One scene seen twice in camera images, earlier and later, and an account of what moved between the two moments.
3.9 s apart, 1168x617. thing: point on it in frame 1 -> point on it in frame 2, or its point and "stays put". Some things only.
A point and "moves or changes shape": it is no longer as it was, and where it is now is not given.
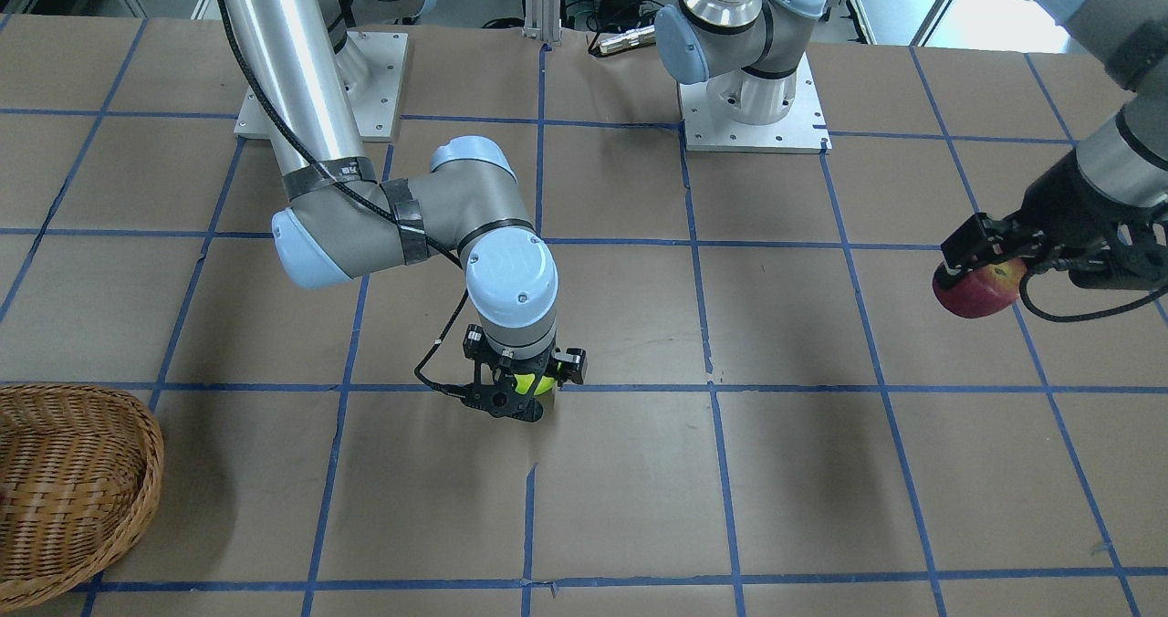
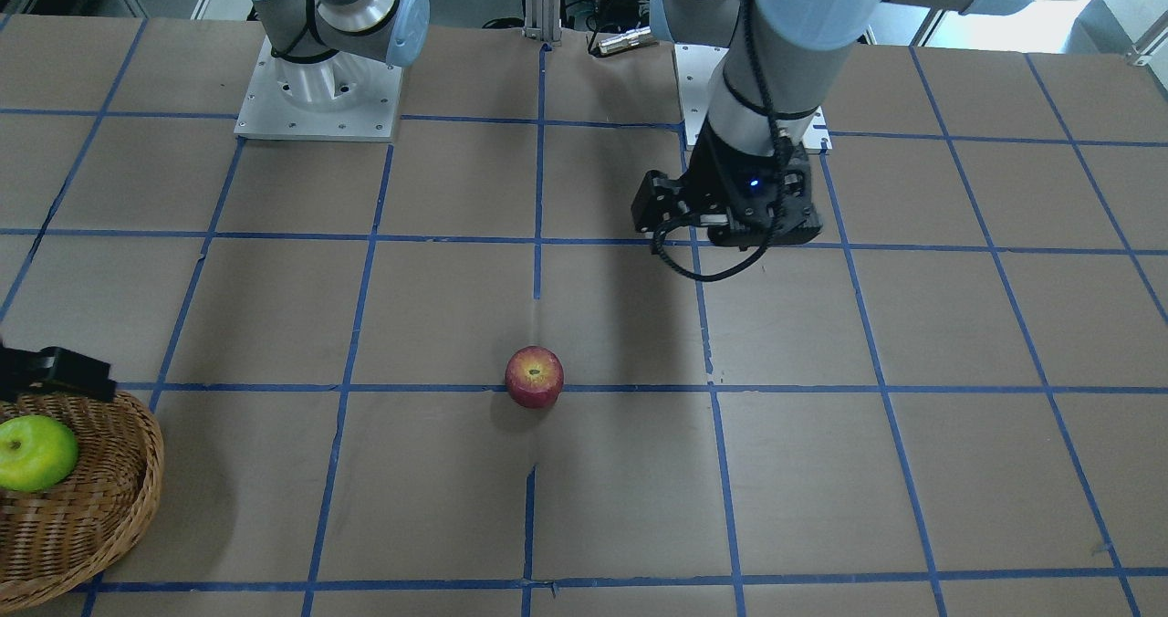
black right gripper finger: x=501 y=400 -> x=54 y=367
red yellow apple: x=979 y=292 moves or changes shape
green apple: x=525 y=381 -> x=36 y=453
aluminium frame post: x=543 y=0 stays put
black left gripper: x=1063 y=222 -> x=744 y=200
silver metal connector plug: x=628 y=40 stays put
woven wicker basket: x=80 y=474 stays put
